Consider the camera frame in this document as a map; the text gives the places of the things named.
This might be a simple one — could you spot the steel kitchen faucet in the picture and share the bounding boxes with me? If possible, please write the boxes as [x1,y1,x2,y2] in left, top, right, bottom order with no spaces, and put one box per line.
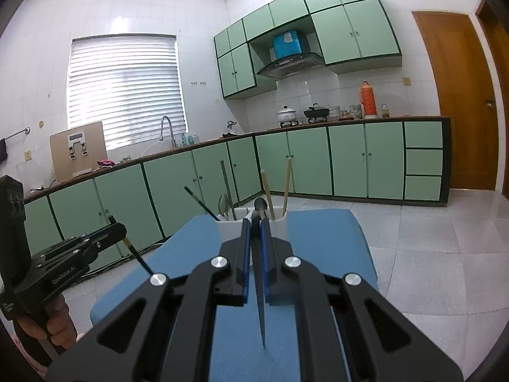
[160,116,178,150]

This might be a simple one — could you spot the white lidded pot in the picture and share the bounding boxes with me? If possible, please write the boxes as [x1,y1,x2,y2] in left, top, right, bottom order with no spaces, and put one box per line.
[277,105,299,128]

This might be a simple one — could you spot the wooden door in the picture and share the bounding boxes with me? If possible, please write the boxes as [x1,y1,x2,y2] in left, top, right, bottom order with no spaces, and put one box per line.
[411,11,499,192]
[475,0,509,200]

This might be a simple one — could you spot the range hood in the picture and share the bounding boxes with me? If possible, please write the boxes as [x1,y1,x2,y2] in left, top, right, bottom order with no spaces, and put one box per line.
[256,53,324,80]

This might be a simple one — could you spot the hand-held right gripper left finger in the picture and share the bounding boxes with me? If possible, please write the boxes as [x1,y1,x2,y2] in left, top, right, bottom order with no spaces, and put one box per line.
[48,219,252,382]

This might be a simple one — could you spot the brown cardboard box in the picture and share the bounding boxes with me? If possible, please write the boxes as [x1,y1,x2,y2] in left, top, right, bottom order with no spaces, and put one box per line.
[50,121,108,181]

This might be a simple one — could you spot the large steel spoon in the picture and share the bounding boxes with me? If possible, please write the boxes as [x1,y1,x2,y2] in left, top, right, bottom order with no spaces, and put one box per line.
[218,193,233,221]

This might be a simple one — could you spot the small steel spoon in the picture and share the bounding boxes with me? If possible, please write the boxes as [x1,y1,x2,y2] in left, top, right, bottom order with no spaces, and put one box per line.
[253,197,269,350]

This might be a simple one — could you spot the blue box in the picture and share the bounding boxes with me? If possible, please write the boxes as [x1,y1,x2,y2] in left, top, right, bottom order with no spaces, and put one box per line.
[272,31,310,60]

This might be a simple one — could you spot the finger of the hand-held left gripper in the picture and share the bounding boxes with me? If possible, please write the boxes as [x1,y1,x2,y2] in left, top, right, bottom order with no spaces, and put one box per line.
[31,248,101,276]
[59,222,128,254]

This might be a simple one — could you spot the wall towel bar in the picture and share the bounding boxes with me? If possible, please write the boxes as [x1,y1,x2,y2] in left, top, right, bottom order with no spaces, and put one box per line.
[0,126,31,142]

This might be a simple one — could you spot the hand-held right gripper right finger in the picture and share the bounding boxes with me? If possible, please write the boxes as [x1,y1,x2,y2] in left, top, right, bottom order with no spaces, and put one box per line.
[260,219,464,382]

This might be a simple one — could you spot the blue table mat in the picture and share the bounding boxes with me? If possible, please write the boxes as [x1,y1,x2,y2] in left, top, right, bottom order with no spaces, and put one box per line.
[89,209,378,382]

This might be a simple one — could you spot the black wok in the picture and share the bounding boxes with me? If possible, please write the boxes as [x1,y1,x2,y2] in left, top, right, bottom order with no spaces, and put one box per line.
[303,103,331,124]

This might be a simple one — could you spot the green wall cabinets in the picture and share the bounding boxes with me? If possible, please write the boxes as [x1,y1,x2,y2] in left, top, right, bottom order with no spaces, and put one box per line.
[214,18,279,100]
[242,0,311,43]
[300,0,403,75]

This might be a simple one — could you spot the white utensil holder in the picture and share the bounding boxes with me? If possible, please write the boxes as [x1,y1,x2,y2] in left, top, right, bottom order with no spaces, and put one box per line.
[215,206,289,247]

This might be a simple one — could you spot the white window blinds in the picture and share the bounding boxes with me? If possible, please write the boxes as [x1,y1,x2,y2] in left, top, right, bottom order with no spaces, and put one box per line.
[67,36,187,152]

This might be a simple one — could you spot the green drawer unit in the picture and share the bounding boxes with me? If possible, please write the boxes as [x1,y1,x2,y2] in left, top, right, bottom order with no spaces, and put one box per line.
[402,119,444,202]

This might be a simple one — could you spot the black chopstick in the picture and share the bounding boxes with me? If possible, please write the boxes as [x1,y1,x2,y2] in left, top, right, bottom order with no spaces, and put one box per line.
[184,186,220,221]
[108,215,156,276]

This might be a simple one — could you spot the orange thermos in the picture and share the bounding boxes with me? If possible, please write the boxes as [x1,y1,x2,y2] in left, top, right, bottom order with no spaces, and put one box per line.
[359,81,378,119]

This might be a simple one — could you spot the person's left forearm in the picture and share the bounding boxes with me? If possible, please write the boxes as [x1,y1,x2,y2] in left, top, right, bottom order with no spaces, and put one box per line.
[6,322,52,380]

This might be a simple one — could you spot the green base cabinets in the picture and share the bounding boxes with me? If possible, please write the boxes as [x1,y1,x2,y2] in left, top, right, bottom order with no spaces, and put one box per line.
[24,116,452,271]

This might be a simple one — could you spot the person's left hand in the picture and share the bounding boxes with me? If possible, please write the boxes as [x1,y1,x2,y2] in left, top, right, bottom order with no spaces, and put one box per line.
[18,296,79,351]

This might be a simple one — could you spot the grey chopstick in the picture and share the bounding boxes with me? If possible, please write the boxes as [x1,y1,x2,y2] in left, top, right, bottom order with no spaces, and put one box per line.
[220,160,237,220]

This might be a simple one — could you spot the bamboo chopstick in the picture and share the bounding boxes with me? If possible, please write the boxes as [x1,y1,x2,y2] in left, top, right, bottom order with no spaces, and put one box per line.
[282,158,293,218]
[260,170,276,220]

